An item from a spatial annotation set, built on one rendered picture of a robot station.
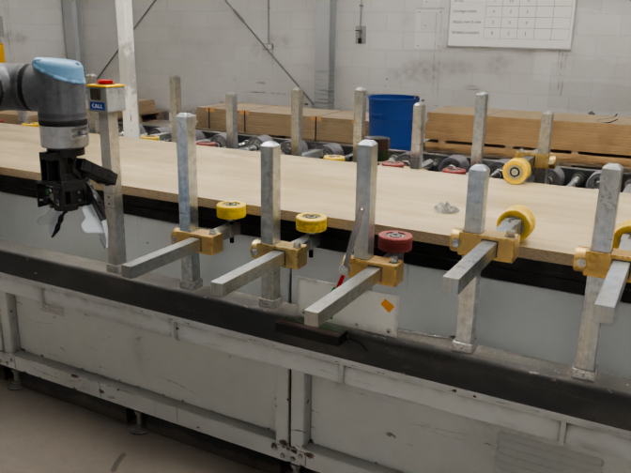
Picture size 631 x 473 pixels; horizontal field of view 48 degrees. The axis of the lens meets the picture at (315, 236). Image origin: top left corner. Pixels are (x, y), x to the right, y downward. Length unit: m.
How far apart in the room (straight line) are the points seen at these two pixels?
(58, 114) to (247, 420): 1.25
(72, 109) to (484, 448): 1.31
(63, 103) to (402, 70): 7.86
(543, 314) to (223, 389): 1.06
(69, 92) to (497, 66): 7.62
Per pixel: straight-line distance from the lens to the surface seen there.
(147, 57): 11.13
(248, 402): 2.27
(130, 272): 1.64
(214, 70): 10.41
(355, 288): 1.46
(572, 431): 1.63
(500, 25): 8.74
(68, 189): 1.44
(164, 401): 2.47
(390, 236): 1.65
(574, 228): 1.88
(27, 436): 2.72
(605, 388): 1.53
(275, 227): 1.70
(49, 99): 1.42
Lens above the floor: 1.37
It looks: 17 degrees down
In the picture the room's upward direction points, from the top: 1 degrees clockwise
